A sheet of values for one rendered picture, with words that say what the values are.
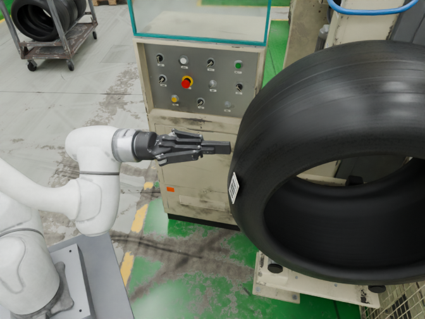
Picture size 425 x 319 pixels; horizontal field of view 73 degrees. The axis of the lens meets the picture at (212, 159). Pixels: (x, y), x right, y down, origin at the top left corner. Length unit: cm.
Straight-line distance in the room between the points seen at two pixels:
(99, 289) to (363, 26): 117
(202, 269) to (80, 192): 126
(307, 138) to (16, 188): 62
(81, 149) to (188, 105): 75
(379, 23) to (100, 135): 74
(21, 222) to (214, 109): 90
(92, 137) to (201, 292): 128
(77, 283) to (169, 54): 96
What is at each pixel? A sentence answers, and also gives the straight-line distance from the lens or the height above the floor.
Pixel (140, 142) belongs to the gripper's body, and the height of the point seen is 125.
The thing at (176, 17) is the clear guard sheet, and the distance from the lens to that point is 126.
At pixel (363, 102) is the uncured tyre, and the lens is 52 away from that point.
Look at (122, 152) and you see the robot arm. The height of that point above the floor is 123.
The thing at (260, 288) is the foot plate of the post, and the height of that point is 2.
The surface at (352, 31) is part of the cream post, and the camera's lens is 86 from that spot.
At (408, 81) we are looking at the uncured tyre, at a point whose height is 149.
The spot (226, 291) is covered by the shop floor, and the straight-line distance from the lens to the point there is 185.
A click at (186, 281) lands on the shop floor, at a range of 188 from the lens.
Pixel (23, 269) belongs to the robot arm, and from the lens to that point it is 97.
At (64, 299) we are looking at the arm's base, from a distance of 113.
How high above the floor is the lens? 171
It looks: 43 degrees down
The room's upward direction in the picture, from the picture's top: straight up
